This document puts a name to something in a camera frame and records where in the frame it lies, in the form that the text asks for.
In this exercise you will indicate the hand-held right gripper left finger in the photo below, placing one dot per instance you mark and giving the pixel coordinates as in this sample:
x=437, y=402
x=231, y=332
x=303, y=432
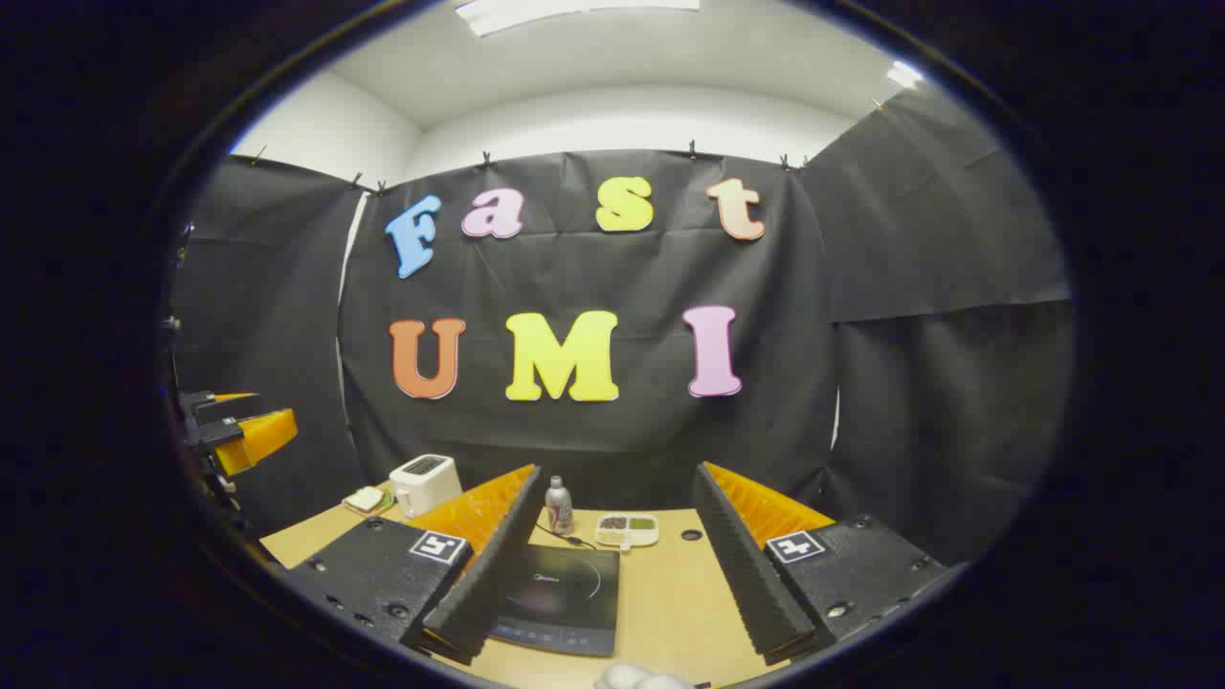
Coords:
x=498, y=574

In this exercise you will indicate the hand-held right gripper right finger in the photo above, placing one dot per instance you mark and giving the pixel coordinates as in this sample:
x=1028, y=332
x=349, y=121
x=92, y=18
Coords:
x=746, y=574

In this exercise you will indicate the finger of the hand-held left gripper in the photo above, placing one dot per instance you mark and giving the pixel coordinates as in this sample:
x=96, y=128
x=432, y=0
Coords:
x=199, y=404
x=254, y=437

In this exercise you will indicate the black induction cooktop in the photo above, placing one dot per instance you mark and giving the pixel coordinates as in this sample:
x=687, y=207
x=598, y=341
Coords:
x=565, y=598

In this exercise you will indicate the silver drink bottle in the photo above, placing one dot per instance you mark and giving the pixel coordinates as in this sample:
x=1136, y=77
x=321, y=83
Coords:
x=559, y=507

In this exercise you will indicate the white toaster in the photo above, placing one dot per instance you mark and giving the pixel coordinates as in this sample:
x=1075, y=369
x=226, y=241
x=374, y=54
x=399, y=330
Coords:
x=424, y=483

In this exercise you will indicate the sandwich with lettuce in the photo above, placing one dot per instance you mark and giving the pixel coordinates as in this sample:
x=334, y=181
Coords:
x=365, y=498

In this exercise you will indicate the white divided bean dish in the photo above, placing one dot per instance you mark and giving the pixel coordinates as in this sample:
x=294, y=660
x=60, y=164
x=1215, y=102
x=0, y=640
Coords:
x=627, y=531

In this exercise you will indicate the pale rounded object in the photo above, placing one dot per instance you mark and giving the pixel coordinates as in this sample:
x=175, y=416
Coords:
x=627, y=677

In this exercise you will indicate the black backdrop cloth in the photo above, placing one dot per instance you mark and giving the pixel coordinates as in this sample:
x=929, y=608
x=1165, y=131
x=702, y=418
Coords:
x=574, y=277

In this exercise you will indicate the ceiling light panel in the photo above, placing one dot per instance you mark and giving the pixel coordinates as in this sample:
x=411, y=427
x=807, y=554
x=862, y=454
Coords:
x=565, y=11

